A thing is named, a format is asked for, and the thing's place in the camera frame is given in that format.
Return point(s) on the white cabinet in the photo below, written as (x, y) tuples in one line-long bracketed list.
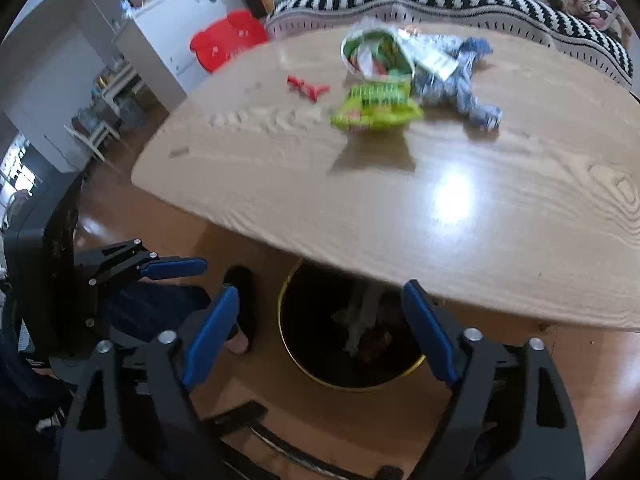
[(175, 15)]

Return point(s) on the black chair base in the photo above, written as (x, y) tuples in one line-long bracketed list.
[(240, 415)]

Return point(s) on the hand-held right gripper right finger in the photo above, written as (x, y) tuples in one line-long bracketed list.
[(430, 330)]

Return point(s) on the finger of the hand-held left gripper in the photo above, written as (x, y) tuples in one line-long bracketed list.
[(175, 267)]

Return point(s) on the crumpled white wrapper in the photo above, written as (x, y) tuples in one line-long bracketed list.
[(361, 317)]

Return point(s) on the person's left leg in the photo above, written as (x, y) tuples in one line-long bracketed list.
[(150, 305)]

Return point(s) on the green snack packet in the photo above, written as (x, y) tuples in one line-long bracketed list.
[(375, 107)]

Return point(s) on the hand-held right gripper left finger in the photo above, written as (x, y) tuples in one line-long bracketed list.
[(215, 320)]

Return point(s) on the white and green plastic bag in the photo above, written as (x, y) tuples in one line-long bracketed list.
[(390, 50)]

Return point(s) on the silver blister pack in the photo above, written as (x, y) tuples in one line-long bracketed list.
[(475, 107), (460, 60)]

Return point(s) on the white wooden rack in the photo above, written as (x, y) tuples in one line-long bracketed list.
[(107, 110)]

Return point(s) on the small red plastic piece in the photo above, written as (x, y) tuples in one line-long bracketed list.
[(307, 87)]

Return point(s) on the black bin with gold rim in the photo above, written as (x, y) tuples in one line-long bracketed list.
[(310, 320)]

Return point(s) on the red plastic stool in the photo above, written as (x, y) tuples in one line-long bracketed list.
[(227, 37)]

